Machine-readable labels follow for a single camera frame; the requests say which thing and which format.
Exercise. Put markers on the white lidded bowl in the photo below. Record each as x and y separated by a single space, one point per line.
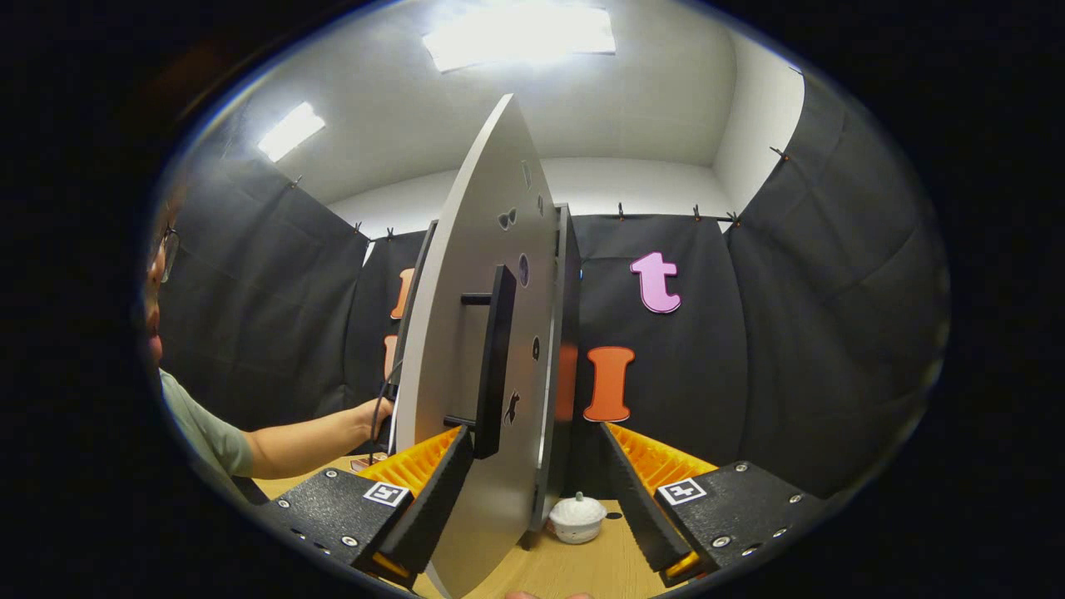
577 520

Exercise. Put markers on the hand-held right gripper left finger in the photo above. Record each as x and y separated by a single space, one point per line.
437 507

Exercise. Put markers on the person's glasses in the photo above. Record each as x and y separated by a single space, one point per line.
170 249

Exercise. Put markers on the dark grey cabinet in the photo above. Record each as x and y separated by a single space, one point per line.
570 333

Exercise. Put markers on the green t-shirt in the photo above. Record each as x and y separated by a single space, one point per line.
200 424

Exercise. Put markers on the beige cabinet door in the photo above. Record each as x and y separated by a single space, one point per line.
466 249

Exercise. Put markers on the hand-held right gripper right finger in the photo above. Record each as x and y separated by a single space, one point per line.
636 516

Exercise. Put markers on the row of black cloth clips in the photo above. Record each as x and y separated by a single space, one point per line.
620 212

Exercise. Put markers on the person's head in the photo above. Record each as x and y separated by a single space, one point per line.
154 324

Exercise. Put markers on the small ceiling light panel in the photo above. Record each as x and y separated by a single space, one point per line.
291 131

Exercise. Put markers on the large ceiling light panel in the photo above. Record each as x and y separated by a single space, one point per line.
516 37

